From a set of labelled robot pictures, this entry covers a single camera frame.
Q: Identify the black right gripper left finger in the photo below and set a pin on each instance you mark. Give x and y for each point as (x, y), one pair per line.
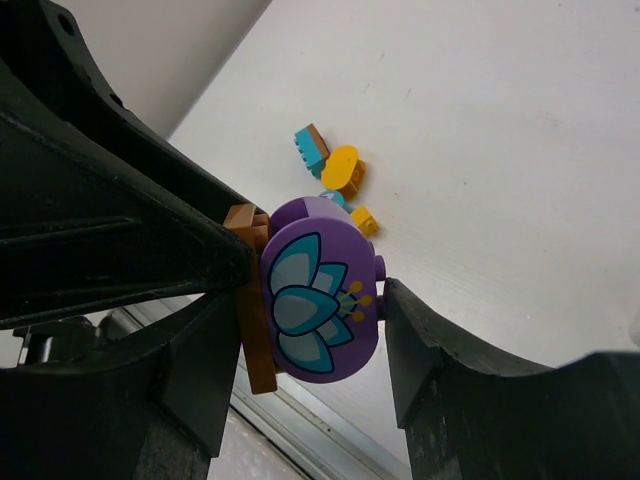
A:
(111, 235)

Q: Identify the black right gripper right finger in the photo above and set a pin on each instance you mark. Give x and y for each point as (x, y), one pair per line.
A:
(470, 410)

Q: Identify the purple flower lego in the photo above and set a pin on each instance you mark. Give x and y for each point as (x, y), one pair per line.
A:
(310, 308)

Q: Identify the yellow rectangular lego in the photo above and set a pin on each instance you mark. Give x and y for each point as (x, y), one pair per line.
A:
(364, 221)

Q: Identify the teal and brown lego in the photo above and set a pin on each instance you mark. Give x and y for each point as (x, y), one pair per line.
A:
(312, 149)

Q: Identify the teal oval printed lego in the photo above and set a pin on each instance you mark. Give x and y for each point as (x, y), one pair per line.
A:
(337, 198)

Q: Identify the yellow round lego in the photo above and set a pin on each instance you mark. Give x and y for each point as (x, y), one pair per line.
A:
(344, 171)

